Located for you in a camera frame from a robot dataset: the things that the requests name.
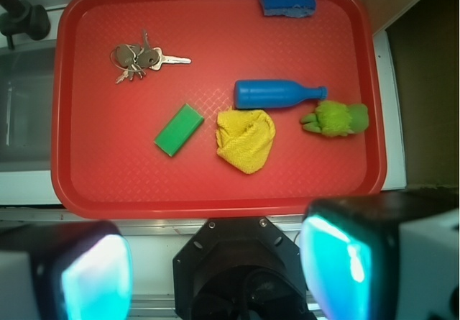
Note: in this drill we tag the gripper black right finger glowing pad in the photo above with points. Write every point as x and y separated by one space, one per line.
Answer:
394 255

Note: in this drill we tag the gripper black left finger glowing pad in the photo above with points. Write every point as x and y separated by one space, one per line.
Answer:
80 270

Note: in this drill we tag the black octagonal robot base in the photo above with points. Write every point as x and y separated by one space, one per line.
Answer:
243 268

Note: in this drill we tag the green fuzzy toy animal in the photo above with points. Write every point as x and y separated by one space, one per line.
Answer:
335 119

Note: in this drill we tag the green rectangular block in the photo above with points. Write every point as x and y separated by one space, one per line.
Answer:
179 130

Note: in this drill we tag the yellow crumpled cloth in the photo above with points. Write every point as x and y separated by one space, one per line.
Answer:
244 138

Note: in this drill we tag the red plastic tray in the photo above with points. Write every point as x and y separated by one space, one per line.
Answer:
104 162

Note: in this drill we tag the metal sink basin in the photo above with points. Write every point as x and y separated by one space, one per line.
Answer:
27 75

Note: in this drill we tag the blue plastic bottle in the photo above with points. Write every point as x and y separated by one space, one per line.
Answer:
274 94

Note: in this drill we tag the bunch of metal keys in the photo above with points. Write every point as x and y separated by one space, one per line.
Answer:
134 59

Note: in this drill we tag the black faucet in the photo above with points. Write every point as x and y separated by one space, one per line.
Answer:
20 17

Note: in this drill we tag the blue sponge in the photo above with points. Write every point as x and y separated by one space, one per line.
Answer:
288 8

